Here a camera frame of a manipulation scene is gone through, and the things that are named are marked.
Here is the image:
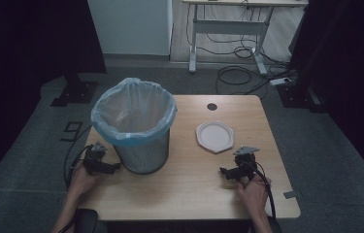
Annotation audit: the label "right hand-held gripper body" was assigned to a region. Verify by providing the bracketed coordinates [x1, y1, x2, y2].
[232, 146, 261, 183]

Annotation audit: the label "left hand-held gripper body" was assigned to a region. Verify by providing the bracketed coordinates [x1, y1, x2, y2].
[82, 141, 109, 175]

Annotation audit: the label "person's left hand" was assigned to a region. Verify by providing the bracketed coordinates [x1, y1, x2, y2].
[67, 160, 104, 199]

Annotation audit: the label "person's right hand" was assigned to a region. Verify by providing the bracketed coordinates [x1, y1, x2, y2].
[235, 174, 273, 221]

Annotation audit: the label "metal mesh trash bin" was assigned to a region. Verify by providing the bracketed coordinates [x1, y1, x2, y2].
[113, 128, 171, 175]

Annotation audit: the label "white disposable plate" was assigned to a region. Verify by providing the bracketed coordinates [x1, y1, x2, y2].
[195, 120, 236, 154]

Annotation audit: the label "black chair armrest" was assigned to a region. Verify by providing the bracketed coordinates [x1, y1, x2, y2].
[73, 208, 99, 233]

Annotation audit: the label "translucent blue trash bag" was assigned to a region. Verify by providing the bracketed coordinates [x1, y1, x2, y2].
[90, 77, 178, 148]

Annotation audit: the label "black stand base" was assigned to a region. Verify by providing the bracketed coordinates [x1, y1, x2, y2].
[276, 81, 328, 115]
[50, 73, 100, 108]

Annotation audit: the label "white power strip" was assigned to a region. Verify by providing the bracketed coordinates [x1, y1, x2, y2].
[269, 77, 292, 87]

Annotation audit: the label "dark curtain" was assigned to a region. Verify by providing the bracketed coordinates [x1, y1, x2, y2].
[288, 0, 364, 192]
[0, 0, 108, 195]

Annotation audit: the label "white cabinet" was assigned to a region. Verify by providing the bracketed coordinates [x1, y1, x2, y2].
[86, 0, 174, 57]

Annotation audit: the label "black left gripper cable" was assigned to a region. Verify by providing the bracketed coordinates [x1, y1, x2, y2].
[62, 125, 94, 189]

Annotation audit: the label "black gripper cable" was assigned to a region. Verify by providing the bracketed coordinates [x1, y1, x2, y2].
[62, 125, 94, 189]
[247, 160, 277, 219]

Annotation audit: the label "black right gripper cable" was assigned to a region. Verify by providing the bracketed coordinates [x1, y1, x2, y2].
[247, 160, 277, 219]

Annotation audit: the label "black floor cables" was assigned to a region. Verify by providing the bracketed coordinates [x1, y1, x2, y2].
[185, 4, 297, 96]

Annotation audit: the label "white desk frame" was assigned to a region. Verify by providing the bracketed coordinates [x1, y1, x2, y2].
[182, 0, 310, 76]

